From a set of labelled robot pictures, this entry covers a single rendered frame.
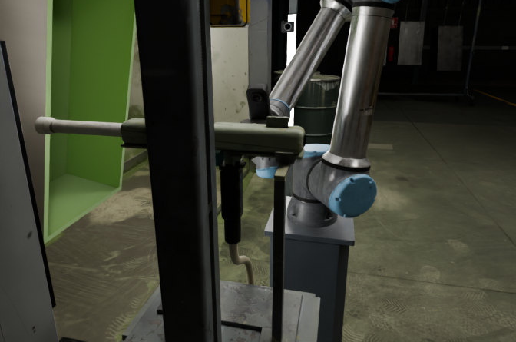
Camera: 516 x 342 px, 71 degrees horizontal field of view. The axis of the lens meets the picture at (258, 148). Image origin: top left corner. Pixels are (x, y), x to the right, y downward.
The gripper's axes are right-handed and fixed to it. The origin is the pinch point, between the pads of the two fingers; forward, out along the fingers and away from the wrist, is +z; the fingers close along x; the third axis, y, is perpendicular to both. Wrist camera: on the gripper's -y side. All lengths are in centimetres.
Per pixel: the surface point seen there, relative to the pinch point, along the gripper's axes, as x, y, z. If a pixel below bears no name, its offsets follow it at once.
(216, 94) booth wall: 96, 33, -264
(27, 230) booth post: 47, 21, 8
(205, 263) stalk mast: -3.4, 6.6, 31.5
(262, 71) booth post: 51, 10, -264
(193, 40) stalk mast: -3.4, -18.3, 31.6
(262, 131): -6.4, -4.8, 12.8
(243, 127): -3.2, -5.1, 12.3
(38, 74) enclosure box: 87, -7, -45
